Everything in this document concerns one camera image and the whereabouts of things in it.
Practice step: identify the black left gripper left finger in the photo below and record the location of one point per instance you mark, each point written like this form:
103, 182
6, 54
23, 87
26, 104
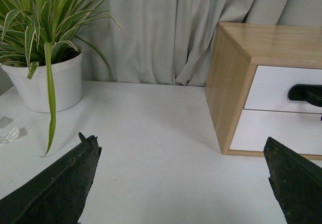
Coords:
57, 194

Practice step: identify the white drawer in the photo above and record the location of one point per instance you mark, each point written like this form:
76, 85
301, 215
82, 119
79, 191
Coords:
300, 132
271, 84

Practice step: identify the white tape roll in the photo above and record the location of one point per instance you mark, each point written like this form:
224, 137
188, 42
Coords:
9, 133

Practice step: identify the black drawer handle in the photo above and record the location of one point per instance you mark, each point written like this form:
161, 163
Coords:
306, 92

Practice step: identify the white lower drawer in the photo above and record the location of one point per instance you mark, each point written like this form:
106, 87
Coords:
300, 132

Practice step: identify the white plant pot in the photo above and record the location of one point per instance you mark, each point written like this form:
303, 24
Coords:
67, 77

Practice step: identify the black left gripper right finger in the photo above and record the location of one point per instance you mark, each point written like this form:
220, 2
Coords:
295, 181

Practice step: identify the wooden drawer cabinet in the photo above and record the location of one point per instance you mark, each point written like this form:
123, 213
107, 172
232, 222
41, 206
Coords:
238, 50

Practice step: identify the green spider plant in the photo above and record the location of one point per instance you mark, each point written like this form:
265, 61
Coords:
38, 33

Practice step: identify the white upper drawer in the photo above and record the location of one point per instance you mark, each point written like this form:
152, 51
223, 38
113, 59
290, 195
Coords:
271, 84

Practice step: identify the grey curtain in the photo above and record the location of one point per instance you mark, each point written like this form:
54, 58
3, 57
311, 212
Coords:
170, 41

